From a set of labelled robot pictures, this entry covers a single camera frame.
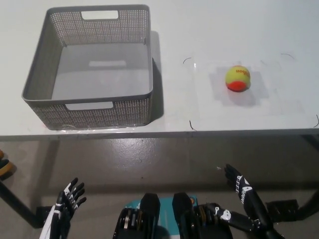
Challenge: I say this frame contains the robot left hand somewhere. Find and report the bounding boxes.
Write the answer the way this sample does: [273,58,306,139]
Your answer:
[38,177,87,239]

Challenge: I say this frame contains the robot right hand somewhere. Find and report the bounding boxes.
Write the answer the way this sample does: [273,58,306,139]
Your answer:
[205,163,273,231]

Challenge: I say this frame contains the yellow orange tennis ball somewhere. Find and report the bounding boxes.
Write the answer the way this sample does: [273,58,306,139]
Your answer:
[225,65,251,93]

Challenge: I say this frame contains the black metal table leg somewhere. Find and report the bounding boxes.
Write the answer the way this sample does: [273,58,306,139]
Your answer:
[0,179,52,229]
[265,183,319,223]

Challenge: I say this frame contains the black yellow shoe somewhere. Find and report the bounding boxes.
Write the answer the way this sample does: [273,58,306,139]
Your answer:
[0,149,14,180]

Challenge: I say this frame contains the black robot body teal top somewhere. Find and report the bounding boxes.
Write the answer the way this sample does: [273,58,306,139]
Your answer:
[113,192,234,239]

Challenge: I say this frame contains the grey perforated plastic basket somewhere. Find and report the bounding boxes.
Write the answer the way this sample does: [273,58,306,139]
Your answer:
[21,4,154,131]

